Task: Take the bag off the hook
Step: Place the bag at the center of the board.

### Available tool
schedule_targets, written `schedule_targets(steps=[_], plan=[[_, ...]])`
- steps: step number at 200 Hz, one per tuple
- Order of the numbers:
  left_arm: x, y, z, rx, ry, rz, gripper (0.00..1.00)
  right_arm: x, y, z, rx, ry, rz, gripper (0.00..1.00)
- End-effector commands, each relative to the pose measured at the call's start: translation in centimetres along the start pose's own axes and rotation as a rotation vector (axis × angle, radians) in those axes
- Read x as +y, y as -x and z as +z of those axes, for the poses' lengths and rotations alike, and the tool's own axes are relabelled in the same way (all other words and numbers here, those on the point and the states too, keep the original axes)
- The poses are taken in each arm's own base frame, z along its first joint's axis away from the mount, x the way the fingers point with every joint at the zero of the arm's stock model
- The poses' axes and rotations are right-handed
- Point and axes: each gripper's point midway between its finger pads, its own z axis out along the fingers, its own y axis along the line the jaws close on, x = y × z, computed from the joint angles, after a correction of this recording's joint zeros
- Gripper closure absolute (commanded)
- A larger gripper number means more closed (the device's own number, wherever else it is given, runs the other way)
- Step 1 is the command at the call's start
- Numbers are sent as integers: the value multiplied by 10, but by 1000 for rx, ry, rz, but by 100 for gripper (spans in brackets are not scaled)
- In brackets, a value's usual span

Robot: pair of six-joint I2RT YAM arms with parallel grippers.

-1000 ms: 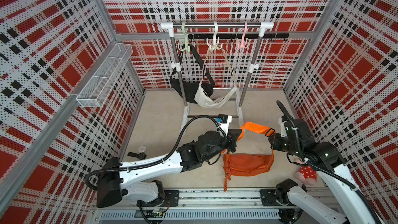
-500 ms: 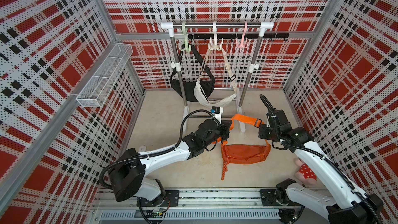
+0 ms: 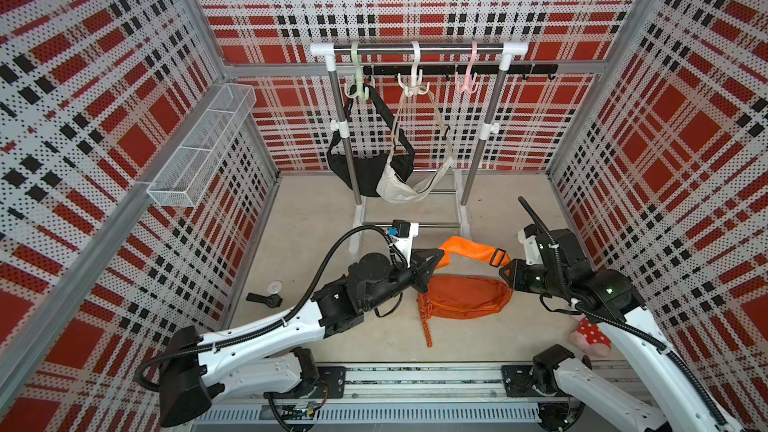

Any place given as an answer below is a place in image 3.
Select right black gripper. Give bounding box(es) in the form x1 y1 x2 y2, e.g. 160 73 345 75
498 257 565 299

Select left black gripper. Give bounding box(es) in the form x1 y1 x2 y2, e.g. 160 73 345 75
361 247 442 312

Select orange sling bag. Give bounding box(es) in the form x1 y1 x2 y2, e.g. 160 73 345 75
417 236 512 348

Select cream sling bag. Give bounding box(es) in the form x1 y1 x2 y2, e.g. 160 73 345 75
376 86 456 204

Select black sling bag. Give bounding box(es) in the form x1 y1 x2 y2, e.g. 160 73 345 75
326 84 415 197

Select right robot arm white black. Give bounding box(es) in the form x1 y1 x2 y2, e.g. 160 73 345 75
499 200 743 431

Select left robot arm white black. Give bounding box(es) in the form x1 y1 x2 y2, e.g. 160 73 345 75
134 221 445 428

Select white plastic hook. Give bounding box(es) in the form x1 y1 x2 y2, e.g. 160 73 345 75
397 41 429 98

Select green plastic hook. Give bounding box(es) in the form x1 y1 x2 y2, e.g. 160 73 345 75
344 42 370 102

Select pink plastic hook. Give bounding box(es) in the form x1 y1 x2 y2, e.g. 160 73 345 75
455 41 479 94

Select pink plush toy red dress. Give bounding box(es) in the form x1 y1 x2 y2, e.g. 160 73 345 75
569 317 612 358

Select black watch on floor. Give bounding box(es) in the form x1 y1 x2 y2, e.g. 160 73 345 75
246 293 283 309

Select metal clothes rack white joints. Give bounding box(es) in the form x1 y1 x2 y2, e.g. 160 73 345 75
310 42 529 239

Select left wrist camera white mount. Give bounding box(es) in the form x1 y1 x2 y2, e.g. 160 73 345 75
387 219 420 269

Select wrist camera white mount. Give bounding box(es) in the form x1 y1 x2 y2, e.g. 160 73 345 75
517 224 543 266
387 219 420 269

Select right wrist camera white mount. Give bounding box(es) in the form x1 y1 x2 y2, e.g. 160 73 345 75
517 224 543 266

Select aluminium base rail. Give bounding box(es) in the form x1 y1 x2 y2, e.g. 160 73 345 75
179 362 679 432

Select black wall hook rail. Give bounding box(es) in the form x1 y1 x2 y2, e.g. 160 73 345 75
363 63 559 78

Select white wire mesh basket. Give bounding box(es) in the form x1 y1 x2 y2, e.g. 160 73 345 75
148 83 256 208

